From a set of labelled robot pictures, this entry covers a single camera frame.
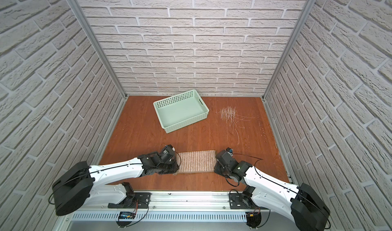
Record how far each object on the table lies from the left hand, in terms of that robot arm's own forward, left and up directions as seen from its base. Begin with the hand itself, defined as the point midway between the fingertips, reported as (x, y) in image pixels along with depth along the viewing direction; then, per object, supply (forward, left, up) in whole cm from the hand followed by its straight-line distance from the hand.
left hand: (179, 164), depth 84 cm
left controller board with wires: (-23, +24, -5) cm, 33 cm away
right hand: (-3, -19, -1) cm, 19 cm away
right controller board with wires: (-25, -37, 0) cm, 45 cm away
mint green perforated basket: (+42, +3, -3) cm, 42 cm away
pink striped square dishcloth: (+1, -10, 0) cm, 11 cm away
